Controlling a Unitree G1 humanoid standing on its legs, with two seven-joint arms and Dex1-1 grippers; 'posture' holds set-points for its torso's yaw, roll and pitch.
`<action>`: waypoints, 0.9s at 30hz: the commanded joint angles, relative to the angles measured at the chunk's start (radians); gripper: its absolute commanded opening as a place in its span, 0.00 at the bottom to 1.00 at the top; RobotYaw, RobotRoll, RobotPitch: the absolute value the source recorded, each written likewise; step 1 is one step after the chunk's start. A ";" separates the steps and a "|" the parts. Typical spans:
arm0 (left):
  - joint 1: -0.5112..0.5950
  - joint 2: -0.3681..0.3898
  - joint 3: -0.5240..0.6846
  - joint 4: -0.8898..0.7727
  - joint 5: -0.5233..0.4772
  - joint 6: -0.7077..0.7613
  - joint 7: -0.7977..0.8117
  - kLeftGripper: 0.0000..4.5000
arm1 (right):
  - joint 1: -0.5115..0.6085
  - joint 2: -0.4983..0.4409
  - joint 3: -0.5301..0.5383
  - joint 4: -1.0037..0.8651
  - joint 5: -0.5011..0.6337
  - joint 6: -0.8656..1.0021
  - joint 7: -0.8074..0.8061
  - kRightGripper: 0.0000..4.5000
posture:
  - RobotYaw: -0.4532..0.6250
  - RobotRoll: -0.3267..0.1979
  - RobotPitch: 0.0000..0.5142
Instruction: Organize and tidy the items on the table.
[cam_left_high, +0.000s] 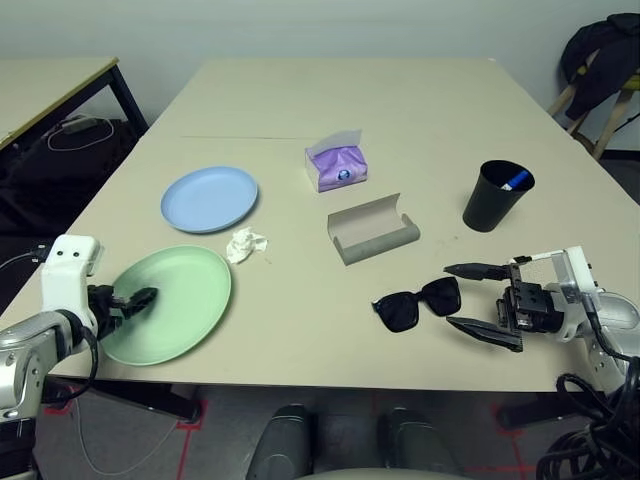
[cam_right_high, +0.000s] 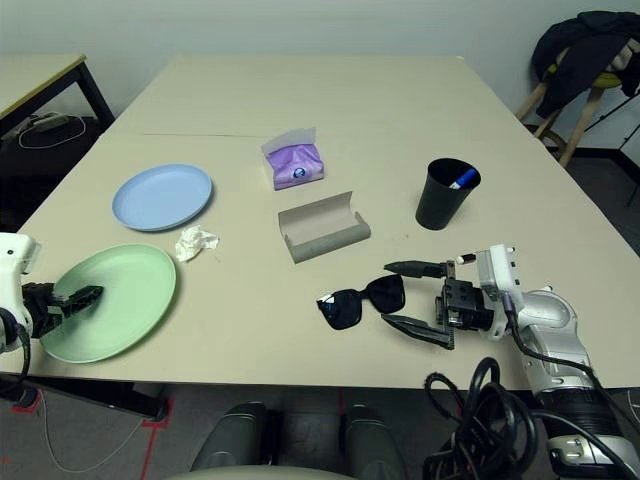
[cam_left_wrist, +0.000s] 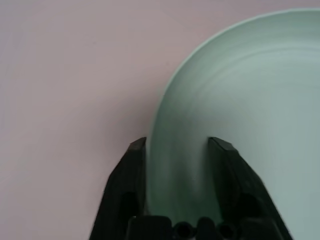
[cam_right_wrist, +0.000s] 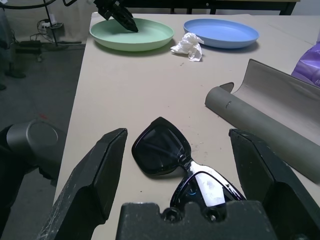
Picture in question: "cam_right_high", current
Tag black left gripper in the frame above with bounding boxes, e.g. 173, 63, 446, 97
22, 282, 105, 337

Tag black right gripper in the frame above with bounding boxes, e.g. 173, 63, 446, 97
380, 259, 494, 350

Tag light green plate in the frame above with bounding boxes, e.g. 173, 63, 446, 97
39, 243, 178, 364

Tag black sunglasses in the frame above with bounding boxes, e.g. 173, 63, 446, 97
315, 273, 407, 331

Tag grey glasses case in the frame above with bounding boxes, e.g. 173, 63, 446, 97
277, 189, 372, 265

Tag white tissue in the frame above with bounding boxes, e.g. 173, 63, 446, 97
174, 224, 220, 263

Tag black cup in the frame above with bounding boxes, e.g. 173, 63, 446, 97
414, 157, 482, 232

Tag black table foot bar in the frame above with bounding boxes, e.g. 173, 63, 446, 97
0, 372, 169, 421

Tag light blue plate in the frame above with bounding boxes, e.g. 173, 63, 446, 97
111, 163, 215, 233

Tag blue marker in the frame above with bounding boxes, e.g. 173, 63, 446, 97
448, 168, 477, 190

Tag grey robot right leg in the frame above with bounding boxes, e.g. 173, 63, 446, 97
339, 403, 409, 480

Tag grey robot leg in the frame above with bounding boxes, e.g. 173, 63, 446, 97
192, 401, 281, 474
339, 403, 409, 480

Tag grey power strip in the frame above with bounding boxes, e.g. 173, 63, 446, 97
29, 113, 71, 132

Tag purple tissue pack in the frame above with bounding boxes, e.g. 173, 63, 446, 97
260, 125, 327, 192

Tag grey robot left leg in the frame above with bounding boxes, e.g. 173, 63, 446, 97
192, 401, 281, 474

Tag grey robot torso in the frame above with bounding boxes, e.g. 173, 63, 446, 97
164, 464, 361, 480

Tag black tripod stand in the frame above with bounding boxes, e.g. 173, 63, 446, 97
584, 94, 640, 206

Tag black jacket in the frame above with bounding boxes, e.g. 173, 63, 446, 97
531, 10, 640, 119

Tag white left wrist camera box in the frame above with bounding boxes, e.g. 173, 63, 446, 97
0, 232, 41, 321

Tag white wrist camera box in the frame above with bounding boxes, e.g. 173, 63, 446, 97
474, 243, 526, 341
0, 232, 41, 321

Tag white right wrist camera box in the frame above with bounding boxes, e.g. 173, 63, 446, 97
474, 243, 526, 341

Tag black cable bundle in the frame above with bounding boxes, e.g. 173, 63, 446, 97
423, 357, 551, 480

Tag thin grey floor cable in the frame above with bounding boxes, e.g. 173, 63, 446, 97
37, 389, 146, 474

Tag white coiled cable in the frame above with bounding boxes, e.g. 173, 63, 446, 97
18, 113, 86, 150

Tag beige side table black frame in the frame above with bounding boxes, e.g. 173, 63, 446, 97
0, 53, 116, 136

